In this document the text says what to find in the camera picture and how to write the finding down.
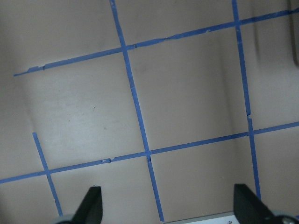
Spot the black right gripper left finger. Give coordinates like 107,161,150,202
73,186,103,224

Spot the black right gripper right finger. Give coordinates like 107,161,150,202
234,184,275,224

